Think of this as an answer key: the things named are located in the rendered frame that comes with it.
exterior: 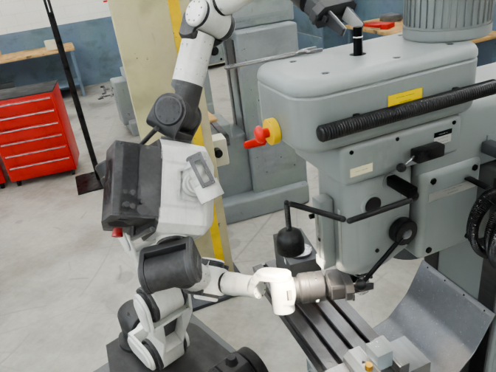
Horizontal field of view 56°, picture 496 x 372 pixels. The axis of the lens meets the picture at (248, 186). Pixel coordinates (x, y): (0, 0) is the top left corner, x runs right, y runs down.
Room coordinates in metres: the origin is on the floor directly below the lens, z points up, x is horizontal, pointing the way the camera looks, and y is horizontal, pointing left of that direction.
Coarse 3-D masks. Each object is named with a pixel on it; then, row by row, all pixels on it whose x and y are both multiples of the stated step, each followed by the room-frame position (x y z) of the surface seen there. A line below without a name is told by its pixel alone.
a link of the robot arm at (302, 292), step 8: (304, 272) 1.09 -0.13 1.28; (296, 280) 1.07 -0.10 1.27; (304, 280) 1.06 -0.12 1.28; (272, 288) 1.06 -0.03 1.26; (280, 288) 1.05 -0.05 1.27; (288, 288) 1.05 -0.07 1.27; (296, 288) 1.05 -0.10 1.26; (304, 288) 1.04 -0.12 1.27; (272, 296) 1.06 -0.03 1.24; (280, 296) 1.04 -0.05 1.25; (288, 296) 1.04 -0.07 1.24; (296, 296) 1.04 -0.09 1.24; (304, 296) 1.03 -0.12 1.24; (272, 304) 1.06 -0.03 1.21; (280, 304) 1.04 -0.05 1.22; (288, 304) 1.03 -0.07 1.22; (280, 312) 1.03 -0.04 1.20; (288, 312) 1.03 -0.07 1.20
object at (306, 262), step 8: (312, 248) 1.46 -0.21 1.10; (280, 256) 1.50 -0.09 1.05; (304, 256) 1.41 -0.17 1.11; (312, 256) 1.41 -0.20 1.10; (280, 264) 1.51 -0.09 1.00; (288, 264) 1.40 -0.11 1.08; (296, 264) 1.38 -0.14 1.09; (304, 264) 1.39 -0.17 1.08; (312, 264) 1.39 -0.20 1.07; (296, 272) 1.38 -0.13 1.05
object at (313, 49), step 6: (306, 48) 1.17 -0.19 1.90; (312, 48) 1.17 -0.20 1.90; (318, 48) 1.16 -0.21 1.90; (282, 54) 1.14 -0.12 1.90; (288, 54) 1.14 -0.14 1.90; (294, 54) 1.14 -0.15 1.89; (300, 54) 1.14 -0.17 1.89; (252, 60) 1.12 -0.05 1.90; (258, 60) 1.11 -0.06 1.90; (264, 60) 1.11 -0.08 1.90; (270, 60) 1.12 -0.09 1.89; (228, 66) 1.09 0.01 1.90; (234, 66) 1.09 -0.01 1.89; (240, 66) 1.10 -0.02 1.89
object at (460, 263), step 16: (480, 176) 1.15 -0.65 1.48; (480, 192) 1.15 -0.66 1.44; (480, 224) 1.13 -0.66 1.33; (432, 256) 1.30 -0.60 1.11; (448, 256) 1.24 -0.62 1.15; (464, 256) 1.18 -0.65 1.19; (448, 272) 1.23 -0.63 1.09; (464, 272) 1.17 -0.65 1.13; (480, 272) 1.11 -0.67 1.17; (464, 288) 1.16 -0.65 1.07; (480, 288) 1.10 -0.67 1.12; (480, 352) 1.07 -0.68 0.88; (464, 368) 1.13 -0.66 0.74; (480, 368) 1.06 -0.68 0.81
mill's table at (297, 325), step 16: (304, 304) 1.37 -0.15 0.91; (320, 304) 1.36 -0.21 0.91; (336, 304) 1.35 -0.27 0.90; (288, 320) 1.34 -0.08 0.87; (304, 320) 1.29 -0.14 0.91; (320, 320) 1.28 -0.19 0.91; (336, 320) 1.27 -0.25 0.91; (352, 320) 1.26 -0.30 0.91; (304, 336) 1.21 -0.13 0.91; (320, 336) 1.23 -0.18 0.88; (336, 336) 1.19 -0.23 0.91; (352, 336) 1.18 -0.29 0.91; (368, 336) 1.17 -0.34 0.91; (304, 352) 1.21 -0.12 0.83; (320, 352) 1.13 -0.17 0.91; (336, 352) 1.12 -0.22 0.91; (320, 368) 1.10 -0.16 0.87
